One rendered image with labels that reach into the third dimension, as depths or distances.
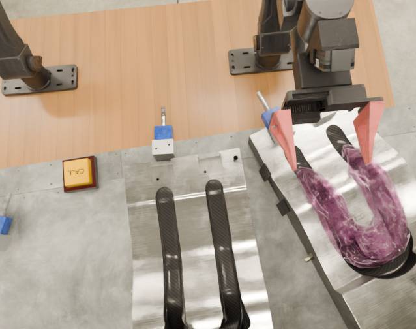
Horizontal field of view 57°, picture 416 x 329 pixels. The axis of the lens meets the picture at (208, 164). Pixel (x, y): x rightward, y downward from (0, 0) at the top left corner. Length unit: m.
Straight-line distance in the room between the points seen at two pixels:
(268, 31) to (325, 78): 0.38
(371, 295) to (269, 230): 0.25
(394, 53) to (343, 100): 1.61
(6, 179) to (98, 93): 0.31
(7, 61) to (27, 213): 0.36
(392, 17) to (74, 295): 1.90
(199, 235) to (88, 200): 0.30
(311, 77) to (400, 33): 1.68
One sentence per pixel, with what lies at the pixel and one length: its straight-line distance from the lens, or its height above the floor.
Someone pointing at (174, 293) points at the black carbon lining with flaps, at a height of 0.91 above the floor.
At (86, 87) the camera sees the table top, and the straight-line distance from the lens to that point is 1.07.
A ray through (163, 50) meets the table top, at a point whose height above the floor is 0.80.
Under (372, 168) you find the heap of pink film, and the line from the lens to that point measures 0.87.
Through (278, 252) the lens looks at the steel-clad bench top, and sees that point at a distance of 0.90.
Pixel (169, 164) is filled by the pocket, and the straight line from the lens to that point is 0.87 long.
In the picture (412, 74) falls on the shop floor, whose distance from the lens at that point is 2.11.
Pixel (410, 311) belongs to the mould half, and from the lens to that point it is 0.86.
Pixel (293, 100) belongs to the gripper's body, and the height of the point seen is 1.23.
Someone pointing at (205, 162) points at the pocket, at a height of 0.86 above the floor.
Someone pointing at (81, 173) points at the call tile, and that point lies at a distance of 0.95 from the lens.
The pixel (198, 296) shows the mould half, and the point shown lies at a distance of 0.78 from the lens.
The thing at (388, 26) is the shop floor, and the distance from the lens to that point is 2.20.
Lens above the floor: 1.70
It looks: 75 degrees down
